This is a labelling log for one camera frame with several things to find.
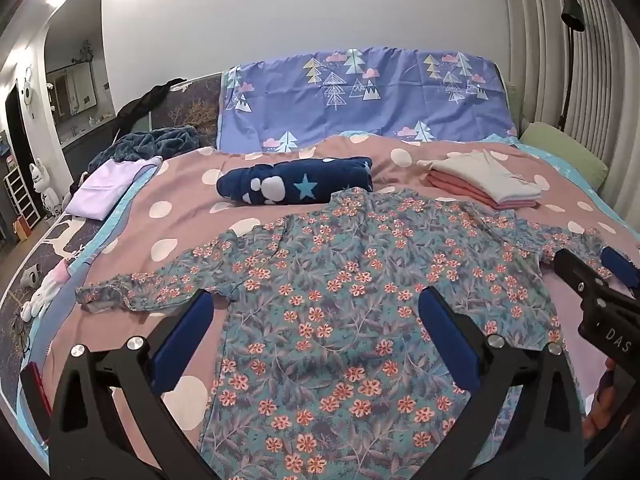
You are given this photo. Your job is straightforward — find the black garment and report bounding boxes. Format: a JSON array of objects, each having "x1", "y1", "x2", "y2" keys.
[{"x1": 116, "y1": 78, "x2": 189, "y2": 127}]

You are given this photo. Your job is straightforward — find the green pillow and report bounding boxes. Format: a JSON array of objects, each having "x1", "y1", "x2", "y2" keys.
[{"x1": 520, "y1": 121, "x2": 609, "y2": 192}]

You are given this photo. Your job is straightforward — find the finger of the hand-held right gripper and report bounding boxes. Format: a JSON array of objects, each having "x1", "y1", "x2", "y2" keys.
[
  {"x1": 600, "y1": 246, "x2": 640, "y2": 291},
  {"x1": 554, "y1": 248, "x2": 610, "y2": 296}
]

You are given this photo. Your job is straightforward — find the person's right hand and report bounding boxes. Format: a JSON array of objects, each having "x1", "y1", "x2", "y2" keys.
[{"x1": 582, "y1": 357, "x2": 640, "y2": 441}]

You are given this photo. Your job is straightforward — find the dark teal fleece blanket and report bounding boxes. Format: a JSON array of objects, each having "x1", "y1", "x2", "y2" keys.
[{"x1": 87, "y1": 125, "x2": 204, "y2": 177}]

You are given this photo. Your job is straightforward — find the stack of folded pink clothes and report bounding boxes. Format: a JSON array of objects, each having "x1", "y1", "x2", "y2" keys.
[{"x1": 417, "y1": 152, "x2": 544, "y2": 199}]

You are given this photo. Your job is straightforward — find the beige curtain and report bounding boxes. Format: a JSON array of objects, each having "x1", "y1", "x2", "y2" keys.
[{"x1": 500, "y1": 0, "x2": 640, "y2": 241}]

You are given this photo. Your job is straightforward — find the white plush bunny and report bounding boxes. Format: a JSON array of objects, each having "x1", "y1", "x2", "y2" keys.
[{"x1": 20, "y1": 260, "x2": 72, "y2": 322}]

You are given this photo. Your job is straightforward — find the white shelf rack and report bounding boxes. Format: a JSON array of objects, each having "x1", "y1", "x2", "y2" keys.
[{"x1": 2, "y1": 162, "x2": 42, "y2": 232}]

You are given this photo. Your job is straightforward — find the white bear figurine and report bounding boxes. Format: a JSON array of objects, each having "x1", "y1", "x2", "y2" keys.
[{"x1": 28, "y1": 157, "x2": 64, "y2": 217}]

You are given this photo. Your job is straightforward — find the pink folded garment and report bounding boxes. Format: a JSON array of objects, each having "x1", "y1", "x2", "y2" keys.
[{"x1": 425, "y1": 172, "x2": 539, "y2": 211}]

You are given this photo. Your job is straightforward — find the teal floral garment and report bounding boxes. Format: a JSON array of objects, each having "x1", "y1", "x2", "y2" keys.
[{"x1": 75, "y1": 187, "x2": 626, "y2": 480}]

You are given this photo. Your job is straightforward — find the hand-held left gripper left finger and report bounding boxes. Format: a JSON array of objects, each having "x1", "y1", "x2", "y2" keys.
[{"x1": 48, "y1": 290, "x2": 216, "y2": 480}]

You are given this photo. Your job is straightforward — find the black floor lamp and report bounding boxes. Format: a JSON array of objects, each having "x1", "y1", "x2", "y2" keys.
[{"x1": 556, "y1": 0, "x2": 587, "y2": 132}]

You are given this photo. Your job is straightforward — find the red flat object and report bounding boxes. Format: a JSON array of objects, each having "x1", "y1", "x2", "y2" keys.
[{"x1": 20, "y1": 362, "x2": 54, "y2": 415}]

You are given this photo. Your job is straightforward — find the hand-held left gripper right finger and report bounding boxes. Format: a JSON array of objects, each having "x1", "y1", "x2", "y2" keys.
[{"x1": 417, "y1": 287, "x2": 586, "y2": 480}]

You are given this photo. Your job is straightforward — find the navy star fleece blanket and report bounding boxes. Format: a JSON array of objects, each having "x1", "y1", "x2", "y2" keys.
[{"x1": 216, "y1": 156, "x2": 374, "y2": 206}]

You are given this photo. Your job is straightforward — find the lavender folded cloth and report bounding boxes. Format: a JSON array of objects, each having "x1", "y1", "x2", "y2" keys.
[{"x1": 65, "y1": 157, "x2": 164, "y2": 221}]

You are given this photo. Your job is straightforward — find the pink polka dot blanket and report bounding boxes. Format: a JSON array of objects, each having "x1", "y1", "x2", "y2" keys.
[{"x1": 42, "y1": 132, "x2": 640, "y2": 480}]

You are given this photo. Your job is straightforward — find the branch print headboard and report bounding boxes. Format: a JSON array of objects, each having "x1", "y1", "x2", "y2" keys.
[{"x1": 149, "y1": 72, "x2": 224, "y2": 134}]

